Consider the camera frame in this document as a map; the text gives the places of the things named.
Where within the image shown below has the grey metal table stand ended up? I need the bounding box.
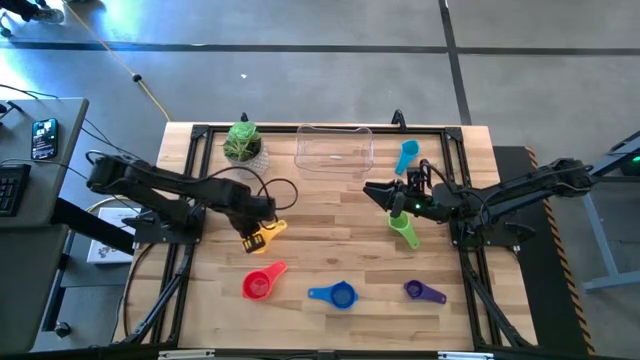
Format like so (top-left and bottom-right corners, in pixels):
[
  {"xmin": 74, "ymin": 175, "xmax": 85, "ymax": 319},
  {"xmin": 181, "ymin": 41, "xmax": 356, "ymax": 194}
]
[{"xmin": 552, "ymin": 130, "xmax": 640, "ymax": 294}]

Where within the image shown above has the purple measuring cup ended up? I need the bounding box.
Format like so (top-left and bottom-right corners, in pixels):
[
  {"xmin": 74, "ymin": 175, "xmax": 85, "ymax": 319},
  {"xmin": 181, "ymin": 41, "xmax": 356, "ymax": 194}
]
[{"xmin": 403, "ymin": 279, "xmax": 448, "ymax": 305}]

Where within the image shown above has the teal measuring cup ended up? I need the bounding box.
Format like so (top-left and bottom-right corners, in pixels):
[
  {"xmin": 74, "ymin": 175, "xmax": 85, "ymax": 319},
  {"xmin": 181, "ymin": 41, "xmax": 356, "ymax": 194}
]
[{"xmin": 394, "ymin": 139, "xmax": 421, "ymax": 176}]

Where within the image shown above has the dark grey desk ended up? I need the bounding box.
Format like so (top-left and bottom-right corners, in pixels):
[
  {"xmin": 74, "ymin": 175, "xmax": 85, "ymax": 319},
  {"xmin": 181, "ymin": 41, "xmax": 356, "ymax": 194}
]
[{"xmin": 0, "ymin": 223, "xmax": 69, "ymax": 354}]

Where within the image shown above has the yellow floor cable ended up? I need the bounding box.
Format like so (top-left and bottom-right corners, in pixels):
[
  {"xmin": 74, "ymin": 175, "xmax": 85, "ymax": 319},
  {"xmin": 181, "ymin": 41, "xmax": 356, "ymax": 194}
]
[{"xmin": 62, "ymin": 0, "xmax": 172, "ymax": 123}]

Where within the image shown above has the clear plastic basket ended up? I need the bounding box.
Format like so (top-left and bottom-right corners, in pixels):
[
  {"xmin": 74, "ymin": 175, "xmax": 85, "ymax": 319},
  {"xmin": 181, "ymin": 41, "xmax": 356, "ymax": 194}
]
[{"xmin": 293, "ymin": 123, "xmax": 375, "ymax": 181}]

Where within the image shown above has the black mat with hazard stripe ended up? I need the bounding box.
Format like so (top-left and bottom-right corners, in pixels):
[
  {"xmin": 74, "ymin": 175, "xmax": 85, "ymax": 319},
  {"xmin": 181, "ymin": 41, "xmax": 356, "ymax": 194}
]
[{"xmin": 492, "ymin": 145, "xmax": 596, "ymax": 357}]

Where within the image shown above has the silver bracket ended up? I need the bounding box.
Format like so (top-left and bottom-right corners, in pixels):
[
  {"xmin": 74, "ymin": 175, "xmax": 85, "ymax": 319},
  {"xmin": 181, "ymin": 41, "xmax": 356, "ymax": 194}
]
[
  {"xmin": 438, "ymin": 351, "xmax": 495, "ymax": 360},
  {"xmin": 158, "ymin": 349, "xmax": 216, "ymax": 360}
]

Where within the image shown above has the black aluminium table frame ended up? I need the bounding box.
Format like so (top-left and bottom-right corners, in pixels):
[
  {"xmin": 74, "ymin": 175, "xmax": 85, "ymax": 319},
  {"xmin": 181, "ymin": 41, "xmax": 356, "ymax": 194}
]
[{"xmin": 119, "ymin": 123, "xmax": 536, "ymax": 351}]

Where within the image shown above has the blue measuring cup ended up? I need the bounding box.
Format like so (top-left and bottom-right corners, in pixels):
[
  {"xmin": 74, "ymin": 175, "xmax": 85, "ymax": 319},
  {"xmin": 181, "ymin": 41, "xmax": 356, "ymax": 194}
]
[{"xmin": 307, "ymin": 280, "xmax": 359, "ymax": 310}]

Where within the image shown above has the yellow measuring cup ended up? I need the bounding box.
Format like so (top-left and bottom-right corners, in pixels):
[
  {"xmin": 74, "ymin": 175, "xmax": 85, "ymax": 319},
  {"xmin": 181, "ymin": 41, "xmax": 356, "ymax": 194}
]
[{"xmin": 249, "ymin": 218, "xmax": 289, "ymax": 255}]

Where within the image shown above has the black desk cable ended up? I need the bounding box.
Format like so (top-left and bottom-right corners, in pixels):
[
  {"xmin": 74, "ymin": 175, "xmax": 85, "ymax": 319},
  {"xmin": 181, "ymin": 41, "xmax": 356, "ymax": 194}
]
[
  {"xmin": 0, "ymin": 157, "xmax": 121, "ymax": 201},
  {"xmin": 79, "ymin": 117, "xmax": 156, "ymax": 186}
]

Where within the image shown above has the black support beam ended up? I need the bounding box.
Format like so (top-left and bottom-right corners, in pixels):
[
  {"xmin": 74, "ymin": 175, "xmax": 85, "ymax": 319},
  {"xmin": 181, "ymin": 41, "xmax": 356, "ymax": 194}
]
[{"xmin": 49, "ymin": 197, "xmax": 139, "ymax": 256}]

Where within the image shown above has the white booklet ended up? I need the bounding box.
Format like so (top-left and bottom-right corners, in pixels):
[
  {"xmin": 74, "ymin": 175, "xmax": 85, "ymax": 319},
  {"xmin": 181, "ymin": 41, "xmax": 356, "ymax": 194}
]
[{"xmin": 87, "ymin": 207, "xmax": 144, "ymax": 265}]

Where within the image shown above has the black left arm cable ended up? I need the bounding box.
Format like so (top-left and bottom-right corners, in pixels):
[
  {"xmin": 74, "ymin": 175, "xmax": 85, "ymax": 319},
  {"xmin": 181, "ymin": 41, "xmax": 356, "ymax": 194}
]
[{"xmin": 199, "ymin": 166, "xmax": 300, "ymax": 211}]

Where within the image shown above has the person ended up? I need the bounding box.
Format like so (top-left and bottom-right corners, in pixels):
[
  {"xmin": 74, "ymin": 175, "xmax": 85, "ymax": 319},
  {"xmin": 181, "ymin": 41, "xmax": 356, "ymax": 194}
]
[{"xmin": 0, "ymin": 0, "xmax": 66, "ymax": 39}]

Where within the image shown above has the succulent in white patterned pot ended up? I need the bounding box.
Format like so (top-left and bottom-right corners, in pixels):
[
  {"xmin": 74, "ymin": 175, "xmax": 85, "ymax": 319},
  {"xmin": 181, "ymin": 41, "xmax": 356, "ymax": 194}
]
[{"xmin": 222, "ymin": 121, "xmax": 270, "ymax": 180}]

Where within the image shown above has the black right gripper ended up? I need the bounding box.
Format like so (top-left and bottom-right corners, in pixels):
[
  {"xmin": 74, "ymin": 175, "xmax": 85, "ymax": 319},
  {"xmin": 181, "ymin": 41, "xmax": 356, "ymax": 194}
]
[{"xmin": 363, "ymin": 169, "xmax": 454, "ymax": 224}]

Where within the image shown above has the smartphone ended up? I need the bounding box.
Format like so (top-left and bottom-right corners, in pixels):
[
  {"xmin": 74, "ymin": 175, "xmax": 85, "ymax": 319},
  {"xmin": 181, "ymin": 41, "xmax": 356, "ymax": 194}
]
[{"xmin": 30, "ymin": 117, "xmax": 59, "ymax": 161}]

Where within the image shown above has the green measuring cup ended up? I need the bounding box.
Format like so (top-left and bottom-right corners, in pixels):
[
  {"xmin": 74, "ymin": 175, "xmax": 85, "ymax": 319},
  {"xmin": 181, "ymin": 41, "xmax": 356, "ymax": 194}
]
[{"xmin": 388, "ymin": 212, "xmax": 421, "ymax": 250}]

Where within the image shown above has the red measuring cup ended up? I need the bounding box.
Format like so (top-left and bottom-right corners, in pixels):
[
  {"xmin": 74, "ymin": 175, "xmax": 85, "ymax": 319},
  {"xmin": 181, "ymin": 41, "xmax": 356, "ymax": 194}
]
[{"xmin": 241, "ymin": 260, "xmax": 289, "ymax": 301}]

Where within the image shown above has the black keyboard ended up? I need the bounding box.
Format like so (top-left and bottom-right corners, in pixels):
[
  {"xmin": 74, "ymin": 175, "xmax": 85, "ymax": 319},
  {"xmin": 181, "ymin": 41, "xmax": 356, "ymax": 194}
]
[{"xmin": 0, "ymin": 163, "xmax": 32, "ymax": 218}]

